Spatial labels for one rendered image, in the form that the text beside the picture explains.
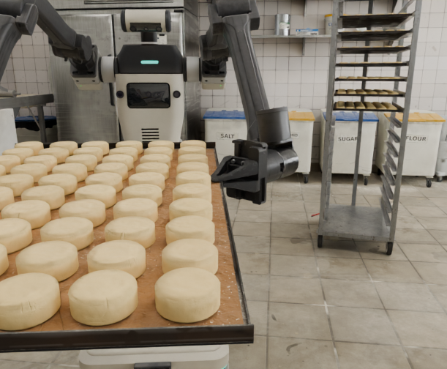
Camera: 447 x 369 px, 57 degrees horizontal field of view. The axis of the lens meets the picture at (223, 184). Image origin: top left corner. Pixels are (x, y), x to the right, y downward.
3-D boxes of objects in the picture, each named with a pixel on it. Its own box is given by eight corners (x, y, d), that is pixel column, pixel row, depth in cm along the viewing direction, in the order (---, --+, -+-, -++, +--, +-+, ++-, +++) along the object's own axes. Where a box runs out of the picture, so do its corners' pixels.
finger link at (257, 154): (227, 203, 61) (265, 189, 68) (227, 156, 59) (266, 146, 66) (194, 195, 65) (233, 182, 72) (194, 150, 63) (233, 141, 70)
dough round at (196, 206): (202, 231, 45) (202, 214, 45) (161, 225, 47) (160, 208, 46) (219, 215, 50) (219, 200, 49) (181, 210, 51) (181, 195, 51)
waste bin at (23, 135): (71, 165, 544) (66, 114, 526) (50, 174, 493) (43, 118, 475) (32, 163, 550) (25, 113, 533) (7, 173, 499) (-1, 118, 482)
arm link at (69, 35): (35, -40, 91) (-11, -47, 90) (25, 20, 90) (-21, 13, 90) (93, 40, 135) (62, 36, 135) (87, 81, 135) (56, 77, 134)
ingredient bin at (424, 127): (382, 187, 440) (390, 114, 420) (372, 173, 500) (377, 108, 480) (436, 189, 431) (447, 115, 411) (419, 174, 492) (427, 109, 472)
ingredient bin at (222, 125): (203, 181, 460) (203, 112, 440) (209, 168, 521) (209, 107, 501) (252, 182, 456) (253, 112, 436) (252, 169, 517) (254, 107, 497)
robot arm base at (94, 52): (96, 77, 143) (98, 47, 146) (91, 65, 135) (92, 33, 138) (70, 77, 142) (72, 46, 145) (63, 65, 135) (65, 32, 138)
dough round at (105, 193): (117, 209, 51) (115, 194, 51) (74, 213, 50) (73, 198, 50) (115, 196, 56) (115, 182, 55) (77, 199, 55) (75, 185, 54)
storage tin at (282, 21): (290, 36, 468) (290, 15, 462) (290, 35, 451) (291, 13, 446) (273, 36, 470) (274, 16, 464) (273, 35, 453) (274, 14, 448)
